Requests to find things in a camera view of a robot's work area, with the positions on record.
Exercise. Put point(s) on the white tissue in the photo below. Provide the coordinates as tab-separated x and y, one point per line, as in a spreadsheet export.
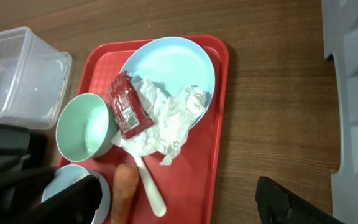
173	117

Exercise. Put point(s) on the green bowl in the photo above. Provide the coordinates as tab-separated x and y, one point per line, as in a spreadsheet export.
85	128

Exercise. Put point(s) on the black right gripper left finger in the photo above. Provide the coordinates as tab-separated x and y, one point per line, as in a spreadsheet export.
75	204

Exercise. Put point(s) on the black waste tray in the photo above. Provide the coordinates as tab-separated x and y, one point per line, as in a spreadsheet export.
18	141

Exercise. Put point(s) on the light blue bowl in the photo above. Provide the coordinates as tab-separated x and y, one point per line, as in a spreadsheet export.
68	175

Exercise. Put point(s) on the clear plastic bin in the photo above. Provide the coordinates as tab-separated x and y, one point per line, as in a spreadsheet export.
33	79

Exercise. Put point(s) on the grey dishwasher rack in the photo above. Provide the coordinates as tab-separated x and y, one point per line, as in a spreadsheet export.
340	39

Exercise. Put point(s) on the white plastic spoon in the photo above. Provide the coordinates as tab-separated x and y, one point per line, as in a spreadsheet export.
156	201

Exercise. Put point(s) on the light blue plate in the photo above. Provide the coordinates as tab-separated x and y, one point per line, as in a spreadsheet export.
172	64

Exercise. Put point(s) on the orange carrot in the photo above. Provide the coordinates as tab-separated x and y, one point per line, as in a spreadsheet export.
126	179

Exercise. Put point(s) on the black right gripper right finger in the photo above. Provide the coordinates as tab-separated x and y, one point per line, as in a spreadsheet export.
278	205

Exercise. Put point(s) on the red snack wrapper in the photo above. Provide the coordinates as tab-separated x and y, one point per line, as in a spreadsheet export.
127	107

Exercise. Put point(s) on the red plastic tray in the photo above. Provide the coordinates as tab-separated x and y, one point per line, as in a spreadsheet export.
187	186

